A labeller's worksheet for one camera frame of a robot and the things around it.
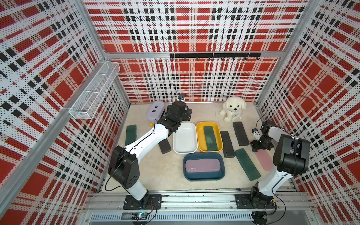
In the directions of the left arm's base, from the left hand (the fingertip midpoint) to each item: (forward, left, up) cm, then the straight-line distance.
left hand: (183, 108), depth 85 cm
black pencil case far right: (-4, -41, -23) cm, 47 cm away
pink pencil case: (-27, -12, -23) cm, 38 cm away
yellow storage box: (-13, -13, -23) cm, 29 cm away
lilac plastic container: (+10, +21, -14) cm, 27 cm away
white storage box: (-10, -1, -21) cm, 24 cm away
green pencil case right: (-28, -40, -24) cm, 54 cm away
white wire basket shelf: (+3, +63, -1) cm, 64 cm away
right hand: (-16, -53, -23) cm, 60 cm away
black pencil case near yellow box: (-15, -30, -24) cm, 41 cm away
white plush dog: (+8, -34, -8) cm, 36 cm away
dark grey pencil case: (-14, +13, -22) cm, 29 cm away
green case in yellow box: (-12, -19, -24) cm, 33 cm away
